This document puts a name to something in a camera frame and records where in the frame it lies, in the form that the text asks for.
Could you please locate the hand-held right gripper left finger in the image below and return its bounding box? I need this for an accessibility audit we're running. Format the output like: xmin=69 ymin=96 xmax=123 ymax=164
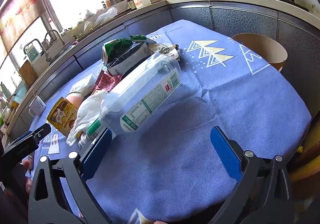
xmin=28 ymin=128 xmax=113 ymax=224

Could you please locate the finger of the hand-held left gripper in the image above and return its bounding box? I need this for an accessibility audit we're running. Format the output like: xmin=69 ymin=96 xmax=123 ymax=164
xmin=10 ymin=123 xmax=52 ymax=147

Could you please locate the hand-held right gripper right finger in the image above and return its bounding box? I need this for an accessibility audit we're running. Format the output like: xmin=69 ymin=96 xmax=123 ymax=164
xmin=207 ymin=126 xmax=298 ymax=224

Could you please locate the yellow brown snack packet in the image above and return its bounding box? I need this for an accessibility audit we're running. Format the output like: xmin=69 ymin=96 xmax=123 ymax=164
xmin=47 ymin=97 xmax=78 ymax=137

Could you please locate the white tissue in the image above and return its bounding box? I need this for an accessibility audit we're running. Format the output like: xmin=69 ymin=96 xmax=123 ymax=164
xmin=66 ymin=90 xmax=110 ymax=146

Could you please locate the pink plastic cup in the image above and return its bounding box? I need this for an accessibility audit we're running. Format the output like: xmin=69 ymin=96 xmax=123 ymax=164
xmin=67 ymin=92 xmax=84 ymax=107

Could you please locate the white plastic glove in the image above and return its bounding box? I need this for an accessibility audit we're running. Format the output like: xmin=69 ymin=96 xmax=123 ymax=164
xmin=69 ymin=73 xmax=98 ymax=96

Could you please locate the red foil wrapper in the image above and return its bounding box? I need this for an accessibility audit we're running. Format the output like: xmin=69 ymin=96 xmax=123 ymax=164
xmin=94 ymin=70 xmax=123 ymax=93

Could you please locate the clear plastic bottle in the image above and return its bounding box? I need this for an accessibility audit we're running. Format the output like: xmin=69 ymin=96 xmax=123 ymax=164
xmin=78 ymin=54 xmax=182 ymax=149

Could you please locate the green white milk carton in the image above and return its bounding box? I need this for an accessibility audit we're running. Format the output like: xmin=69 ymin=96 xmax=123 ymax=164
xmin=102 ymin=35 xmax=157 ymax=77

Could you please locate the tan round bin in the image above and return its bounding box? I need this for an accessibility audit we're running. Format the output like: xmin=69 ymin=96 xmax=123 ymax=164
xmin=231 ymin=33 xmax=288 ymax=73

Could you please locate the silver white wrapper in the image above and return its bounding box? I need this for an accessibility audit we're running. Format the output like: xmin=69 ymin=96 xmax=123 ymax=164
xmin=151 ymin=43 xmax=181 ymax=60

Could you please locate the person's left hand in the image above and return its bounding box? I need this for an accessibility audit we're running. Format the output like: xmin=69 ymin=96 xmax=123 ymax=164
xmin=22 ymin=160 xmax=33 ymax=193

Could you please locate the white mug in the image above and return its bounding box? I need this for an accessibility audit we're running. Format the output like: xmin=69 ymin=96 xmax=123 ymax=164
xmin=28 ymin=95 xmax=46 ymax=117

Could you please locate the blue printed tablecloth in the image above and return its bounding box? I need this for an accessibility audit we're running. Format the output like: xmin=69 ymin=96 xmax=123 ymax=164
xmin=30 ymin=19 xmax=312 ymax=223

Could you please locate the wooden cutting board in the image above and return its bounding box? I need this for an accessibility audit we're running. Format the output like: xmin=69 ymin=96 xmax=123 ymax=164
xmin=19 ymin=60 xmax=38 ymax=88

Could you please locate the yellow wooden chair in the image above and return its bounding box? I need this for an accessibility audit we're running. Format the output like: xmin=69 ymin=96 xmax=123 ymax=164
xmin=287 ymin=116 xmax=320 ymax=199

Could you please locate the metal sink faucet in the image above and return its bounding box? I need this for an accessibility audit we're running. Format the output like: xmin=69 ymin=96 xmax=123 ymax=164
xmin=44 ymin=29 xmax=66 ymax=48
xmin=23 ymin=39 xmax=52 ymax=63

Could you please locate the white plastic bag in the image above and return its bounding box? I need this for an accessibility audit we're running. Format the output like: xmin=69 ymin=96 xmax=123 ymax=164
xmin=94 ymin=7 xmax=118 ymax=25

